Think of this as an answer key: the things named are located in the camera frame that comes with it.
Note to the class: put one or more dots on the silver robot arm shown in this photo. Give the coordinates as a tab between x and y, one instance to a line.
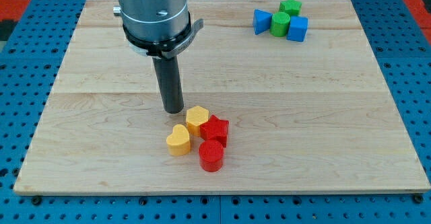
158	28

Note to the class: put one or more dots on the blue cube block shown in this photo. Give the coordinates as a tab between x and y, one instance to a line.
298	28

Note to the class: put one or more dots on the yellow hexagon block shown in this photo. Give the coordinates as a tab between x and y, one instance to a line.
195	117

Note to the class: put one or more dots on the red star block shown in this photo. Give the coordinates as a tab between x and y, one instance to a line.
215	129

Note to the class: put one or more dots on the red cylinder block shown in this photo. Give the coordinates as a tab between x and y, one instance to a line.
211	155

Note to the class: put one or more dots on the yellow heart block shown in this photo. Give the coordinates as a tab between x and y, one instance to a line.
178	142

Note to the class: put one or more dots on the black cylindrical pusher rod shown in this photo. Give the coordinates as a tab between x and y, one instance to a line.
167	73

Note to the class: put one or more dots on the wooden board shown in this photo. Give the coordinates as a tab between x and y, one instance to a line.
311	117

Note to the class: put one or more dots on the blue triangle block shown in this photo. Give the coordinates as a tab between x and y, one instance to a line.
261	21

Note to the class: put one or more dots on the green cylinder block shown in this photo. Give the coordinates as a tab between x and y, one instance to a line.
280	22

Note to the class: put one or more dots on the green star block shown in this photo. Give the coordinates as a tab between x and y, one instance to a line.
290	7

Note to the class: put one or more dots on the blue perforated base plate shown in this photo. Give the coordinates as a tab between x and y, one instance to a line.
399	34

